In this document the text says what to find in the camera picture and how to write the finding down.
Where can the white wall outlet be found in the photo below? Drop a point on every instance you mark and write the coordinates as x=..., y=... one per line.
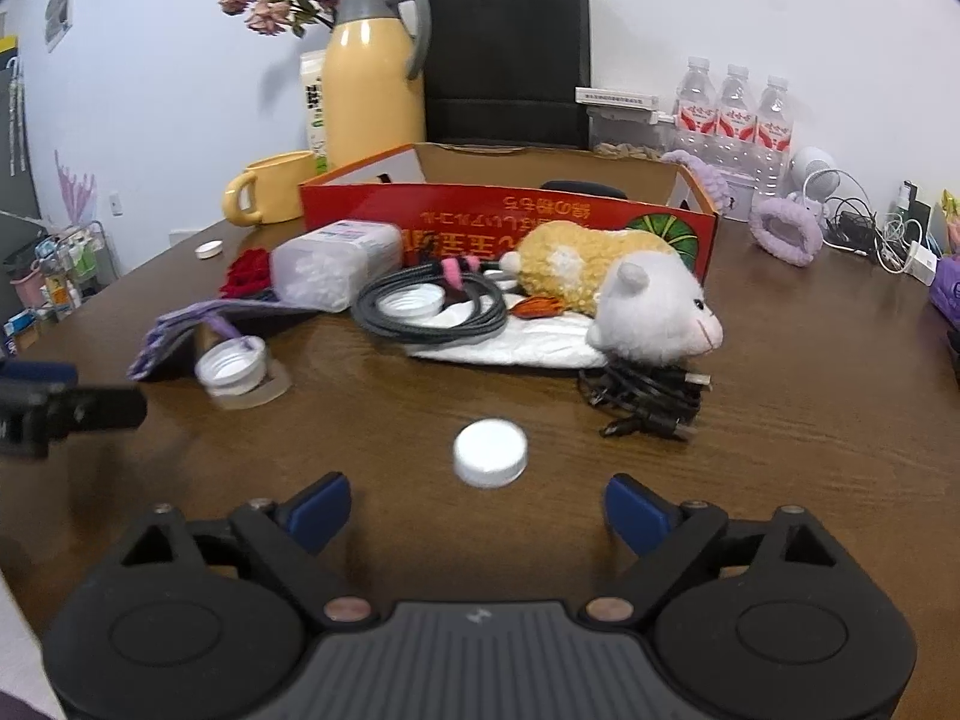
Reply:
x=116, y=203

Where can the red cardboard box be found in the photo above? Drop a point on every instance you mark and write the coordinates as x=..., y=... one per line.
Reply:
x=450, y=214

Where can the yellow white plush hamster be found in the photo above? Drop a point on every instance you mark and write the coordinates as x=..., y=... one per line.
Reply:
x=600, y=270

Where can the yellow thermos jug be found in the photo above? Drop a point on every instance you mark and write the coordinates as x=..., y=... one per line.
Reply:
x=371, y=82

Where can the purple package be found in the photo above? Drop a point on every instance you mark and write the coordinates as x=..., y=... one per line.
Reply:
x=948, y=289

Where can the purple fluffy headband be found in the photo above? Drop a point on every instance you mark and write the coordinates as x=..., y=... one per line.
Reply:
x=806, y=236
x=705, y=172

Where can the white robot-shaped gadget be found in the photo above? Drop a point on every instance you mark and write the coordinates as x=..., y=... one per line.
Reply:
x=814, y=169

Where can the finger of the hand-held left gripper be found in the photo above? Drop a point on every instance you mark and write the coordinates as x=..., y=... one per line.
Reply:
x=37, y=373
x=97, y=409

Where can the clear sunflower seed container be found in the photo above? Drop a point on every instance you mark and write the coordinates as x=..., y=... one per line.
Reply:
x=630, y=135

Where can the white open bottle cap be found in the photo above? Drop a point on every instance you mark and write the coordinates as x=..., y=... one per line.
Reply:
x=229, y=364

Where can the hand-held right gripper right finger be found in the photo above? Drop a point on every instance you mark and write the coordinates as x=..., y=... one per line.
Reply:
x=636, y=514

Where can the small tin box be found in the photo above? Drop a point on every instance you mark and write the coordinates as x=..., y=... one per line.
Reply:
x=736, y=199

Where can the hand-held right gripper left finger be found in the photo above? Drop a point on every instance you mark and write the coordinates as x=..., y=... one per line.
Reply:
x=322, y=511

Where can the yellow mug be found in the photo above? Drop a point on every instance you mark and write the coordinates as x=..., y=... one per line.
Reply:
x=277, y=191

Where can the purple knitted cloth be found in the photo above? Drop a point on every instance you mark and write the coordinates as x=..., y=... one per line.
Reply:
x=176, y=330

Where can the clear cotton swab box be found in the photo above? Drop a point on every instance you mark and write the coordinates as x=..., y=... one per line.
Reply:
x=330, y=262

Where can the black paper bag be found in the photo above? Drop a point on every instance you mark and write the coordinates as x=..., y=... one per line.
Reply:
x=506, y=52

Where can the white milk carton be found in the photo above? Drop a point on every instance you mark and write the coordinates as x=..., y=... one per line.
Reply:
x=313, y=105

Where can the white charger plug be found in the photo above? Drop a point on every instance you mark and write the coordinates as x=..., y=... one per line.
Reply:
x=921, y=266

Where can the flat white box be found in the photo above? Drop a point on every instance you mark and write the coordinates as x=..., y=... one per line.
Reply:
x=615, y=98

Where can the red artificial rose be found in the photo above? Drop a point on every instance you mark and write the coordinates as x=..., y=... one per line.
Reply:
x=247, y=274

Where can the small orange trinket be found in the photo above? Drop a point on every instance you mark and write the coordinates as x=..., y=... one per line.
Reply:
x=538, y=307

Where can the small white cap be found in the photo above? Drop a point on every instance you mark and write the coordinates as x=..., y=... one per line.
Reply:
x=209, y=249

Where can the wall picture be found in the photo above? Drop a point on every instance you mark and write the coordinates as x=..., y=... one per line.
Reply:
x=60, y=7

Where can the purple wall sticker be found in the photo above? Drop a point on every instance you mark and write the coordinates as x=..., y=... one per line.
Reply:
x=75, y=191

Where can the white tissue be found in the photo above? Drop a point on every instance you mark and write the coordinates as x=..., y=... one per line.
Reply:
x=517, y=341

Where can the white wide bottle cap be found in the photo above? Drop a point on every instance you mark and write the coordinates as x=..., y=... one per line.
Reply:
x=411, y=304

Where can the dark blue pouch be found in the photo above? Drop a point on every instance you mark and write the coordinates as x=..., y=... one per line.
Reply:
x=585, y=189

